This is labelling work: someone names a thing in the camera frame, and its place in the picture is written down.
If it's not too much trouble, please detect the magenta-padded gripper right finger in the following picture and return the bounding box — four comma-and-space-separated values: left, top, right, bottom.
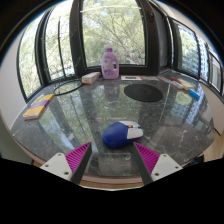
133, 141, 184, 186

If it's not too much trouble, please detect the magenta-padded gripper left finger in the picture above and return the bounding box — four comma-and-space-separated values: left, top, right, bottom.
39, 141, 93, 185

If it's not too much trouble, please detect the blue and white computer mouse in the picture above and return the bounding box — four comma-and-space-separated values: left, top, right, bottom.
101, 120, 145, 149

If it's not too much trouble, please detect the round black mouse pad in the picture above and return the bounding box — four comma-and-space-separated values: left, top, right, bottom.
123, 83, 164, 103

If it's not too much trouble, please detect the yellow and purple box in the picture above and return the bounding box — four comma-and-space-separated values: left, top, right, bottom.
22, 93, 55, 121

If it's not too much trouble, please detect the blue box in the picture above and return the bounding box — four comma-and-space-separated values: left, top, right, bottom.
188, 88, 202, 101

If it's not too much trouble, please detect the orange and white box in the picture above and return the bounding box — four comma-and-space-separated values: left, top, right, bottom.
81, 71, 101, 85

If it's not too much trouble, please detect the white card with dark print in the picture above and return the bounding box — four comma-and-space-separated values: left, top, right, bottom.
120, 75, 143, 82

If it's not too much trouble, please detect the purple detergent bottle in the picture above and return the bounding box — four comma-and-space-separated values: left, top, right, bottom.
100, 44, 120, 80

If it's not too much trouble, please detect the black wire ring stand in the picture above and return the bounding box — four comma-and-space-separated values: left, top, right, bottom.
52, 16, 84, 97

